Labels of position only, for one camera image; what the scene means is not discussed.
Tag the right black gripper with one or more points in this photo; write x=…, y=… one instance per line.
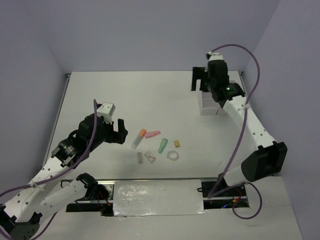
x=199, y=73

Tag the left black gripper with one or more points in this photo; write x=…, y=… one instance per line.
x=118, y=137

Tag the orange capped clear tube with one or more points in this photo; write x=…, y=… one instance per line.
x=138, y=139

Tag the green stapler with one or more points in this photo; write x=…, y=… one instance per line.
x=162, y=145

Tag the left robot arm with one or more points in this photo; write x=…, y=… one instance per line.
x=21, y=216

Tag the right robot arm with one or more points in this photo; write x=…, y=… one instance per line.
x=266, y=155

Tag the left white compartment container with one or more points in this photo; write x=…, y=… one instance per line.
x=207, y=105

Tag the white compartment container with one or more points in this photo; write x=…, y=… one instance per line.
x=207, y=105
x=221, y=111

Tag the right white compartment container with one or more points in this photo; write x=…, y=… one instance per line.
x=221, y=111

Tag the clear tape roll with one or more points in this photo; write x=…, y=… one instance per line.
x=172, y=155

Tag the yellow eraser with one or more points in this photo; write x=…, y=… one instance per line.
x=176, y=143

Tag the silver foil covered plate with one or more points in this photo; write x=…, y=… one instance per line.
x=157, y=198

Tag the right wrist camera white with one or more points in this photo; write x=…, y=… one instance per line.
x=214, y=56

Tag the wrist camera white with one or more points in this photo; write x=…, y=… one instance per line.
x=105, y=111
x=214, y=56

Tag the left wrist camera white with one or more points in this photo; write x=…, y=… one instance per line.
x=105, y=111

